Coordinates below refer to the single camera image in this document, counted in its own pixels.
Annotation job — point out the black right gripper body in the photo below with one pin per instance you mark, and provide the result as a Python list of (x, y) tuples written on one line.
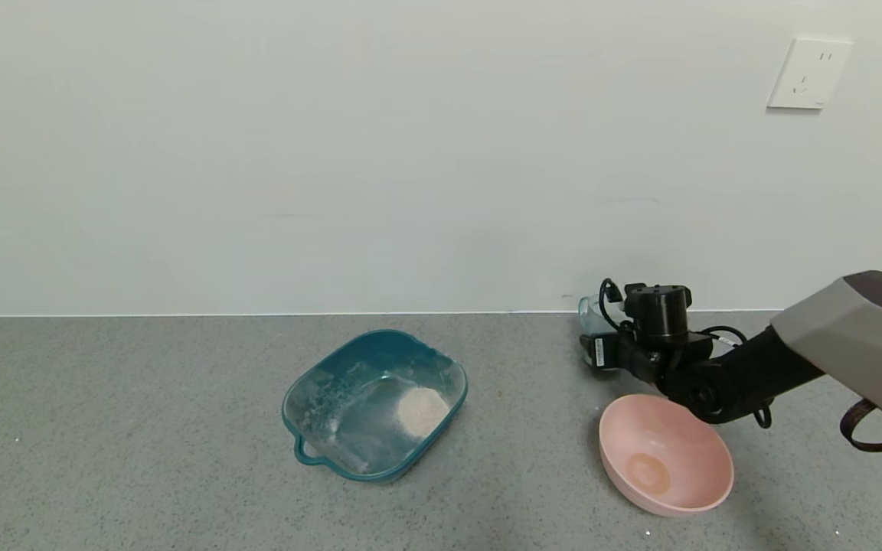
[(599, 352)]

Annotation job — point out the ribbed clear glass cup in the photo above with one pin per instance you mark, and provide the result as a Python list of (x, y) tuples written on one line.
[(590, 315)]

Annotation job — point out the beige powder pile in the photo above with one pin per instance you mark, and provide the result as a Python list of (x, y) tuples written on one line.
[(422, 412)]

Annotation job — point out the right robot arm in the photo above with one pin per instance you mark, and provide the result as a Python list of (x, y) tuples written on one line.
[(854, 337)]

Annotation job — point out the pink plastic bowl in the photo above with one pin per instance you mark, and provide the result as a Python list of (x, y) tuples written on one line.
[(671, 459)]

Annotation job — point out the teal plastic tray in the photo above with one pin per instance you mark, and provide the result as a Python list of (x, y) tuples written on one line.
[(349, 428)]

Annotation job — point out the white wall socket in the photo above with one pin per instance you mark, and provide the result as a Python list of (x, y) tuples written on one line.
[(808, 75)]

